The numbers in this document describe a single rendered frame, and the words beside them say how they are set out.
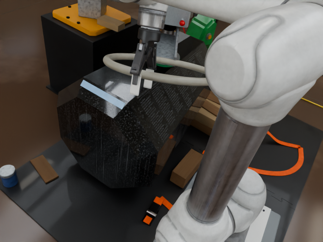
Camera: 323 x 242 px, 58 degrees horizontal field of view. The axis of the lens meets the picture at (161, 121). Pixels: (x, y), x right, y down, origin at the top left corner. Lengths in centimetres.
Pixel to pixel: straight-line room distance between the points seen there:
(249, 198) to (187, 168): 133
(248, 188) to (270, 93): 54
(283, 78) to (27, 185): 204
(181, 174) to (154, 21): 143
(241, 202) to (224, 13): 54
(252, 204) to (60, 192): 153
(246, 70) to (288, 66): 6
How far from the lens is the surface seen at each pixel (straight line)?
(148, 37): 97
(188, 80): 101
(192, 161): 228
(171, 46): 164
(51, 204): 216
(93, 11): 256
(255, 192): 94
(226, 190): 68
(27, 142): 257
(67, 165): 233
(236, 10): 71
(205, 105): 270
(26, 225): 213
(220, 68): 43
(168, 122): 178
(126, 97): 162
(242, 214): 95
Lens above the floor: 183
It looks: 42 degrees down
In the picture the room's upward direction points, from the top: 11 degrees clockwise
